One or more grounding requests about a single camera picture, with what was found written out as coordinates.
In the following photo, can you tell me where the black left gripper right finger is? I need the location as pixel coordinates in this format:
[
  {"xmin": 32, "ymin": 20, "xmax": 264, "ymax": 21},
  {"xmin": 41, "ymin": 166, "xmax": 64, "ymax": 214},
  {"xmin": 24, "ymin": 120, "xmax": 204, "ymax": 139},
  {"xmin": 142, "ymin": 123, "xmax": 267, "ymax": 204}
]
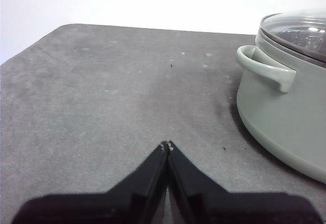
[{"xmin": 168, "ymin": 140, "xmax": 324, "ymax": 224}]

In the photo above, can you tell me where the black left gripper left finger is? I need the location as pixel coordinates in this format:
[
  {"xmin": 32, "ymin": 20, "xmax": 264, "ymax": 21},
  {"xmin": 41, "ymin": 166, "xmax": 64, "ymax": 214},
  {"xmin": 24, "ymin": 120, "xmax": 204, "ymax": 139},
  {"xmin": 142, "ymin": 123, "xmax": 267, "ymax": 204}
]
[{"xmin": 11, "ymin": 141, "xmax": 169, "ymax": 224}]

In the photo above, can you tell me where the glass lid with green knob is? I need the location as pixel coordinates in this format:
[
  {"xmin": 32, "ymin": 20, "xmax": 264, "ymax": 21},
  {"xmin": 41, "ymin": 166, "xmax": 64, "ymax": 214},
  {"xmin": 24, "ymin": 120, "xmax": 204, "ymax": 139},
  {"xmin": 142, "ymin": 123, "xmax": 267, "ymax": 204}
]
[{"xmin": 259, "ymin": 9, "xmax": 326, "ymax": 69}]

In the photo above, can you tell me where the pale green electric steamer pot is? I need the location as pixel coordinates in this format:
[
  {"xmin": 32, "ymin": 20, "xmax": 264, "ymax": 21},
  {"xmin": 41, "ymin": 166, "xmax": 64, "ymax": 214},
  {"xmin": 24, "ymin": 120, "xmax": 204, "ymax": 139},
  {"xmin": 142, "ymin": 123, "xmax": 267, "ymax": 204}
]
[{"xmin": 235, "ymin": 22, "xmax": 326, "ymax": 184}]

